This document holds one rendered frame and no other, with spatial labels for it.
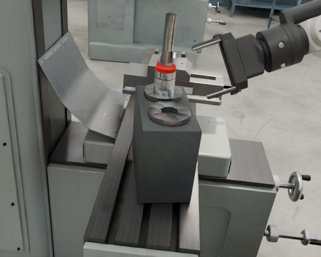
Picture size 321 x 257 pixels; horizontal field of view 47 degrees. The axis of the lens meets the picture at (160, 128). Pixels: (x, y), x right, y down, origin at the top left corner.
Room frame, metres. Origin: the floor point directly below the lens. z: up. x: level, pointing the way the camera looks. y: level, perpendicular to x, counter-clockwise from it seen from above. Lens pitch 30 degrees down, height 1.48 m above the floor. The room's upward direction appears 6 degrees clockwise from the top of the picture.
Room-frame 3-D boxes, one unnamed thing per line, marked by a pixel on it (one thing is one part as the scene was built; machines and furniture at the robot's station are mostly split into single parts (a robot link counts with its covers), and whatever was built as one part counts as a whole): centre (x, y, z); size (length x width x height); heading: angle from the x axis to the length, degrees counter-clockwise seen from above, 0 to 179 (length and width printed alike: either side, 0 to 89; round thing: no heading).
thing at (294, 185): (1.13, -0.50, 0.63); 0.16 x 0.12 x 0.12; 89
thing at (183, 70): (1.23, -0.06, 1.02); 0.12 x 0.06 x 0.04; 177
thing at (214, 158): (1.14, 0.00, 0.79); 0.50 x 0.35 x 0.12; 89
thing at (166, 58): (0.78, 0.00, 1.24); 0.03 x 0.03 x 0.11
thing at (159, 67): (0.78, 0.00, 1.18); 0.05 x 0.05 x 0.01
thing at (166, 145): (0.73, -0.01, 1.03); 0.22 x 0.12 x 0.20; 10
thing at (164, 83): (0.78, 0.00, 1.15); 0.05 x 0.05 x 0.05
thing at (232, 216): (1.14, -0.02, 0.43); 0.80 x 0.30 x 0.60; 89
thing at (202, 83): (1.23, -0.03, 0.98); 0.35 x 0.15 x 0.11; 87
